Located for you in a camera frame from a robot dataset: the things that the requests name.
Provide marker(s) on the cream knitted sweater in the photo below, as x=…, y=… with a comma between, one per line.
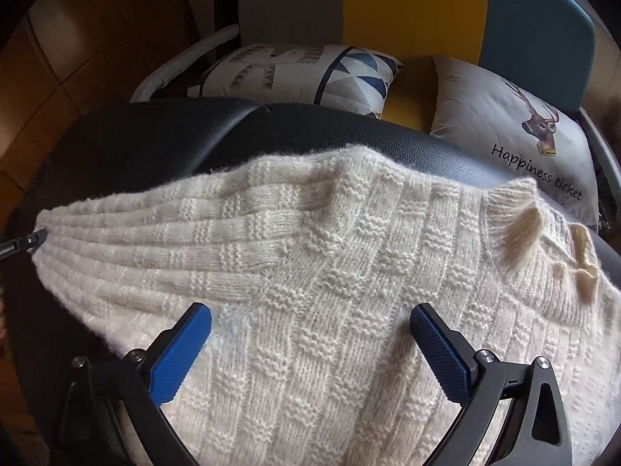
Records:
x=315, y=276

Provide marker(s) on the grey yellow blue sofa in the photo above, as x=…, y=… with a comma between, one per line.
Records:
x=412, y=9

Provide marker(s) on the triangle pattern throw pillow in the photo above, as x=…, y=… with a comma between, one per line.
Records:
x=301, y=70

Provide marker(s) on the grey deer print pillow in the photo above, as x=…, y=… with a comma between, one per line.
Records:
x=524, y=121

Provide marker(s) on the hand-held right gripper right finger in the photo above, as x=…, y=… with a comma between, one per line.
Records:
x=440, y=349

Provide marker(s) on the black leather ottoman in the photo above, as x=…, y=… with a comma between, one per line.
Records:
x=194, y=126

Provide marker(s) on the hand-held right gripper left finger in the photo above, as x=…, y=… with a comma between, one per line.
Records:
x=178, y=354

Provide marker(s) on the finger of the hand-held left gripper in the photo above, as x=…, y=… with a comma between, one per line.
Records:
x=26, y=241

